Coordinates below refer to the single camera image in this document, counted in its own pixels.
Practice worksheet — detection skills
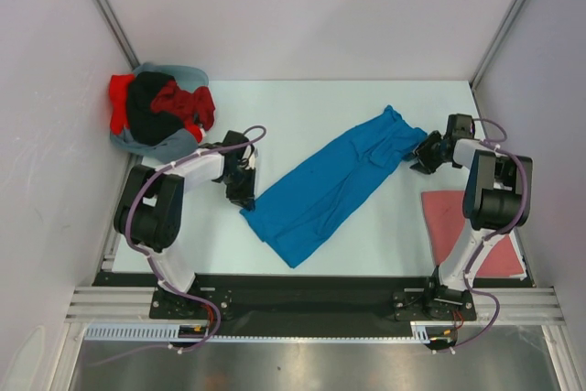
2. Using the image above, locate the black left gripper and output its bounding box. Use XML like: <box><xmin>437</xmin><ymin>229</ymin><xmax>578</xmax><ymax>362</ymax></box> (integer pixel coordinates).
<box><xmin>221</xmin><ymin>166</ymin><xmax>256</xmax><ymax>212</ymax></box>

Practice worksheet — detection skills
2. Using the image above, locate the blue t-shirt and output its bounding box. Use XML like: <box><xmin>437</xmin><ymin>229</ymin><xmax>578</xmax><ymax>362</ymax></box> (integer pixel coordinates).
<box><xmin>240</xmin><ymin>105</ymin><xmax>427</xmax><ymax>268</ymax></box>

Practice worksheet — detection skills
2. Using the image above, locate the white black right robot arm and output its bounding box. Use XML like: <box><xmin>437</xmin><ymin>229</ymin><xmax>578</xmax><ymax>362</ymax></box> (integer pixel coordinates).
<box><xmin>410</xmin><ymin>114</ymin><xmax>533</xmax><ymax>320</ymax></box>

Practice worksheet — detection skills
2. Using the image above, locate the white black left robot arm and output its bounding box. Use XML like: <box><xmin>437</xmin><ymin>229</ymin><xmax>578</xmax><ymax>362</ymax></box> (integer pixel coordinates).
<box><xmin>114</xmin><ymin>125</ymin><xmax>266</xmax><ymax>318</ymax></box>

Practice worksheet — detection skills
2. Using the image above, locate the folded pink t-shirt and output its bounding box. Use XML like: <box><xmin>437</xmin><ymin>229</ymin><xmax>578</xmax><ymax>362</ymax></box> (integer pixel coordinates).
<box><xmin>421</xmin><ymin>190</ymin><xmax>526</xmax><ymax>279</ymax></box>

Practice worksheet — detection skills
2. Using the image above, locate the grey t-shirt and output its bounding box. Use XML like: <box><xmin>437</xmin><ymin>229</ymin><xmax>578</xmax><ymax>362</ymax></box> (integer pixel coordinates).
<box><xmin>132</xmin><ymin>129</ymin><xmax>199</xmax><ymax>163</ymax></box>

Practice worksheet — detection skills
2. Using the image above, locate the black t-shirt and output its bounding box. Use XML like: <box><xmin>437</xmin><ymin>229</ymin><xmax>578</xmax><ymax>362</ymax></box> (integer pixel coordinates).
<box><xmin>125</xmin><ymin>71</ymin><xmax>184</xmax><ymax>147</ymax></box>

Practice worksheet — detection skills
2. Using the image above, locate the dark red t-shirt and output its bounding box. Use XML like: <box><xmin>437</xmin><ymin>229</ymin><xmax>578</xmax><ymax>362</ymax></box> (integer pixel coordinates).
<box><xmin>150</xmin><ymin>80</ymin><xmax>216</xmax><ymax>131</ymax></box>

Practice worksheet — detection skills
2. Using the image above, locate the grey plastic basket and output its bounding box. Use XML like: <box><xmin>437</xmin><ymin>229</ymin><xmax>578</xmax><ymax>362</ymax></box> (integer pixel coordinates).
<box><xmin>110</xmin><ymin>63</ymin><xmax>209</xmax><ymax>156</ymax></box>

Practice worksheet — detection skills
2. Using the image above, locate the bright red t-shirt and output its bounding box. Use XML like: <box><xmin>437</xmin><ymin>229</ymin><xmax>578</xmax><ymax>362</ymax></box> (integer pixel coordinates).
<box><xmin>108</xmin><ymin>73</ymin><xmax>135</xmax><ymax>135</ymax></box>

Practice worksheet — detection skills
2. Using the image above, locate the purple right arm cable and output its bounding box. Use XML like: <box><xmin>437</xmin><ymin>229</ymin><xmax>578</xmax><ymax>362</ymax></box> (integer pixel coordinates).
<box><xmin>464</xmin><ymin>118</ymin><xmax>532</xmax><ymax>291</ymax></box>

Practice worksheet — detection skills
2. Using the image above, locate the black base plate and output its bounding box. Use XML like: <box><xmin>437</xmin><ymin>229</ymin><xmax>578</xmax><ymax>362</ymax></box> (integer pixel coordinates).
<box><xmin>92</xmin><ymin>272</ymin><xmax>537</xmax><ymax>339</ymax></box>

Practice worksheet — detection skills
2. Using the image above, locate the aluminium front rail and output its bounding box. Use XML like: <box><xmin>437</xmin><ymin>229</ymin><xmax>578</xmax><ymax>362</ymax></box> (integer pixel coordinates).
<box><xmin>67</xmin><ymin>287</ymin><xmax>565</xmax><ymax>326</ymax></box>

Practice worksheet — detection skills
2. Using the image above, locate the white slotted cable duct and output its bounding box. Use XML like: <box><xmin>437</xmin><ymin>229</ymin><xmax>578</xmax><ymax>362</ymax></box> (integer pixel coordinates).
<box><xmin>84</xmin><ymin>323</ymin><xmax>455</xmax><ymax>344</ymax></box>

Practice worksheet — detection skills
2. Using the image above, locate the aluminium corner post right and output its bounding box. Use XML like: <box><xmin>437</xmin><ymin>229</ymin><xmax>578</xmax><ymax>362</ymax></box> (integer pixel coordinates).
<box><xmin>469</xmin><ymin>0</ymin><xmax>529</xmax><ymax>93</ymax></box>

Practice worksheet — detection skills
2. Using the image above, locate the aluminium corner post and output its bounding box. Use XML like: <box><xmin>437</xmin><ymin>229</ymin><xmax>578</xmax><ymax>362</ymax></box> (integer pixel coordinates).
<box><xmin>469</xmin><ymin>0</ymin><xmax>529</xmax><ymax>93</ymax></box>
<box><xmin>92</xmin><ymin>0</ymin><xmax>140</xmax><ymax>69</ymax></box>

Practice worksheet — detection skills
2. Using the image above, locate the aluminium corner post left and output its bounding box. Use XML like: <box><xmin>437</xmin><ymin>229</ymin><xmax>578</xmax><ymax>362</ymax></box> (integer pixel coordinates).
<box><xmin>92</xmin><ymin>0</ymin><xmax>140</xmax><ymax>69</ymax></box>

